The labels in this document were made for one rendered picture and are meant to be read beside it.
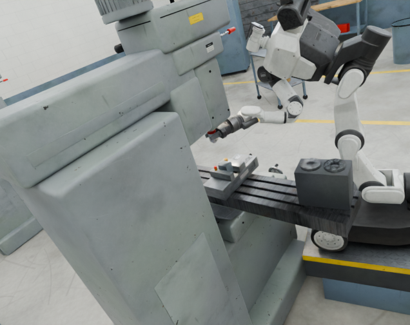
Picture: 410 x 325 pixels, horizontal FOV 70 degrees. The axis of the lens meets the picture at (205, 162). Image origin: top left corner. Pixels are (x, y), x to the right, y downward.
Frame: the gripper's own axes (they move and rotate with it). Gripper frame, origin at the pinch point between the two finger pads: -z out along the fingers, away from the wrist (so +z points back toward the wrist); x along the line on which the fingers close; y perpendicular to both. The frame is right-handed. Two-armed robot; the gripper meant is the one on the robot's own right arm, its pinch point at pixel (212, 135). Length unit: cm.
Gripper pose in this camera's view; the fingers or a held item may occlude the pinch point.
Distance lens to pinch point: 158.8
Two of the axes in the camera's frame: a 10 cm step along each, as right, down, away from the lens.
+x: 4.9, 3.0, -8.2
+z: 8.2, -4.7, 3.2
